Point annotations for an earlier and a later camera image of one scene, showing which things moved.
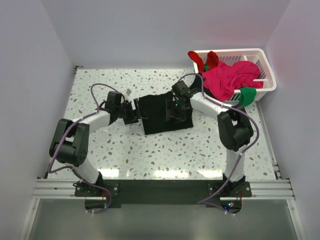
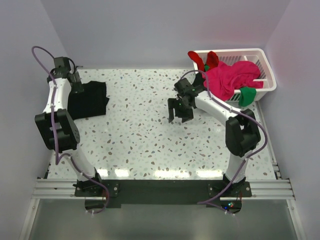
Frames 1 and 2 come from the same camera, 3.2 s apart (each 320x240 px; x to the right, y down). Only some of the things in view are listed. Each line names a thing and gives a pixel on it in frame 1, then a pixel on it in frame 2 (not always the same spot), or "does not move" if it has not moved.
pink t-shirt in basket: (223, 79) does not move
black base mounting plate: (163, 191) does not move
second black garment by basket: (197, 83) does not move
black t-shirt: (153, 113) to (90, 102)
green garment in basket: (248, 95) does not move
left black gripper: (134, 114) to (77, 87)
